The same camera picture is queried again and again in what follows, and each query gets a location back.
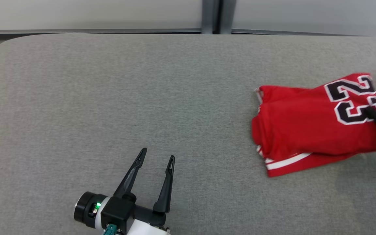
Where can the grey fabric sofa seat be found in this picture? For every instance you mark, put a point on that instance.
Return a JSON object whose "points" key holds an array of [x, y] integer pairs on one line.
{"points": [[142, 98]]}

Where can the grey partition base rail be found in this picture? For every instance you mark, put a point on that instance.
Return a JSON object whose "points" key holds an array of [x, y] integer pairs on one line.
{"points": [[77, 31], [289, 32]]}

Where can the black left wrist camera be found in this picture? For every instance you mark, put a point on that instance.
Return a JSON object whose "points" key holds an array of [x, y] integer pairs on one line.
{"points": [[119, 212]]}

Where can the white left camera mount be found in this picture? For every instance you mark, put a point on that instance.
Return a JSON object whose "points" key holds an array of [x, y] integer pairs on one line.
{"points": [[145, 228]]}

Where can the red jersey number 23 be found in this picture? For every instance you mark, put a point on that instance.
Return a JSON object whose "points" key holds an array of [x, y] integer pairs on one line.
{"points": [[299, 124]]}

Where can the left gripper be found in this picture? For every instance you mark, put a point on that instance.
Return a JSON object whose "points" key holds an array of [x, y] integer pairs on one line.
{"points": [[86, 209]]}

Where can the grey partition post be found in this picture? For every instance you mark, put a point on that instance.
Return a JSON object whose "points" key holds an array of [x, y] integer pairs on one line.
{"points": [[209, 16], [228, 16]]}

